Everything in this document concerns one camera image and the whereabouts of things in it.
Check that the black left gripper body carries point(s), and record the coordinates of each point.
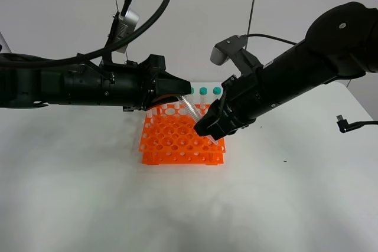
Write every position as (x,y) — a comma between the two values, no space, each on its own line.
(133,81)

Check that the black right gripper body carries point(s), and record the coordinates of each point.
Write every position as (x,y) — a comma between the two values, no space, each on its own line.
(247,98)

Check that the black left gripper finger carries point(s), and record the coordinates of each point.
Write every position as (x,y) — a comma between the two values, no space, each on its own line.
(151,100)
(169,85)

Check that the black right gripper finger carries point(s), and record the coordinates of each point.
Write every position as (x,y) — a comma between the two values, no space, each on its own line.
(222,125)
(216,107)

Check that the teal-capped test tube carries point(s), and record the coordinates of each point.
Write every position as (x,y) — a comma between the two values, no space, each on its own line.
(191,109)

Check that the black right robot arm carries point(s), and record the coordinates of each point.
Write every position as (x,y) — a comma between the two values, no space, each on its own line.
(341,44)

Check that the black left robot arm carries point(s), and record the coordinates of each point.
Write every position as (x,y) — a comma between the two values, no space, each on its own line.
(83,84)

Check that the row tube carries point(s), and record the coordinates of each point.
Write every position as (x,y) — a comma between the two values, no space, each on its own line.
(217,92)
(203,97)

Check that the orange test tube rack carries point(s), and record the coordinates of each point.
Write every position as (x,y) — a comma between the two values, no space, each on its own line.
(168,138)

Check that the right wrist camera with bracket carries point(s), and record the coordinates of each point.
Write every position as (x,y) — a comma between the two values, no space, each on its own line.
(233,48)

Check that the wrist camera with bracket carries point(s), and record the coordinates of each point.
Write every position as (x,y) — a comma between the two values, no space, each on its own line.
(233,48)
(122,26)

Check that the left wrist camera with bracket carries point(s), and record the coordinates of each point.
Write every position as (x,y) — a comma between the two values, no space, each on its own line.
(122,26)

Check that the black angled cable plug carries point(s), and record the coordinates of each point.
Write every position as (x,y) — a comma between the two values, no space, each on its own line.
(344,126)

